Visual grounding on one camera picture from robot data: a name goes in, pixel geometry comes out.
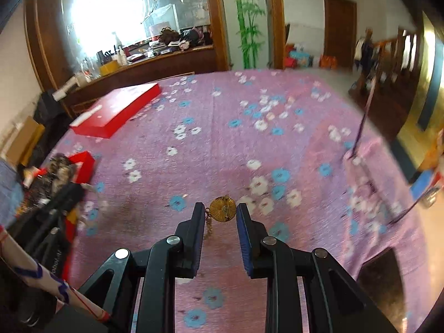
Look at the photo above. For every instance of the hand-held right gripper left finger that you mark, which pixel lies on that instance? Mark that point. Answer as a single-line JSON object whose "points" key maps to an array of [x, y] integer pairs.
{"points": [[197, 242]]}

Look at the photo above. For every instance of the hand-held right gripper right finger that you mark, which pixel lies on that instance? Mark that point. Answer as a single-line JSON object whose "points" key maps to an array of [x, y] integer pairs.
{"points": [[242, 239]]}

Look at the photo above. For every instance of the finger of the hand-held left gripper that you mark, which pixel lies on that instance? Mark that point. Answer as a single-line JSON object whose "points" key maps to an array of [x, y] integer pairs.
{"points": [[67, 196]]}

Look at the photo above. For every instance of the red box with white inside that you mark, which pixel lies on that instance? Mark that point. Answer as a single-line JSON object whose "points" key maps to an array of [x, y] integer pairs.
{"points": [[83, 166]]}

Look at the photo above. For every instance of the gold round brooch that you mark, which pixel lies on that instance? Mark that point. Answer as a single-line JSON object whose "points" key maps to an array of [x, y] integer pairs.
{"points": [[223, 210]]}

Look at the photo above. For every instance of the brown organza scrunchie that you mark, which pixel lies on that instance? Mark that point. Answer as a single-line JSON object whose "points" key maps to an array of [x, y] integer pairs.
{"points": [[60, 170]]}

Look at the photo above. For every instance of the blue cloth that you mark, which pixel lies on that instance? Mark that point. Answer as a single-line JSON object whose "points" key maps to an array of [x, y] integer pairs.
{"points": [[8, 187]]}

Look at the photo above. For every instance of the cardboard box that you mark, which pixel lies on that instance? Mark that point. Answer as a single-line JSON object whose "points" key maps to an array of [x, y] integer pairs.
{"points": [[24, 138]]}

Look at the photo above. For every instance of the black bag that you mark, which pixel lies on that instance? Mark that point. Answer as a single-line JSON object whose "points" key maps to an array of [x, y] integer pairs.
{"points": [[48, 111]]}

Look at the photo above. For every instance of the purple floral tablecloth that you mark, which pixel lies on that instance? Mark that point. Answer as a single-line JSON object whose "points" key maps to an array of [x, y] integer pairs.
{"points": [[225, 145]]}

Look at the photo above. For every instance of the red floral box lid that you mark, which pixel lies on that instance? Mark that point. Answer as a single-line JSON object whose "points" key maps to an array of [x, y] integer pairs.
{"points": [[114, 111]]}

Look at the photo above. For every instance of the yellow box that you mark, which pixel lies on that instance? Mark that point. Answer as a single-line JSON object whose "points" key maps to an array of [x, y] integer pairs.
{"points": [[108, 67]]}

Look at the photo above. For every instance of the white lotion bottle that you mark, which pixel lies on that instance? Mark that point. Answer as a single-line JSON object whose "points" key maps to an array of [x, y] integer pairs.
{"points": [[121, 57]]}

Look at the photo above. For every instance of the wooden cabinet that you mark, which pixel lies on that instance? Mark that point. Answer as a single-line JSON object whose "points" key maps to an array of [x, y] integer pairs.
{"points": [[156, 66]]}

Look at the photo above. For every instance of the etched glass partition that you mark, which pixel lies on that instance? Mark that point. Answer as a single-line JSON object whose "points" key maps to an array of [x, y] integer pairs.
{"points": [[104, 7]]}

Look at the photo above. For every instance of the orange packages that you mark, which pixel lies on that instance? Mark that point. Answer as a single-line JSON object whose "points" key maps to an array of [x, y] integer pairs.
{"points": [[327, 62]]}

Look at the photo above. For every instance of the wooden staircase railing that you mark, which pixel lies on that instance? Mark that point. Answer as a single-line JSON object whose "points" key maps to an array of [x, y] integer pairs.
{"points": [[392, 76]]}

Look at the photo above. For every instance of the wooden door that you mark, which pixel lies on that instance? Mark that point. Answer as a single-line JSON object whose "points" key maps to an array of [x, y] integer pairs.
{"points": [[340, 31]]}

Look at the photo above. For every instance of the dark jacket on post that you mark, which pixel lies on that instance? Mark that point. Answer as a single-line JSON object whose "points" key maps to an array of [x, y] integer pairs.
{"points": [[364, 53]]}

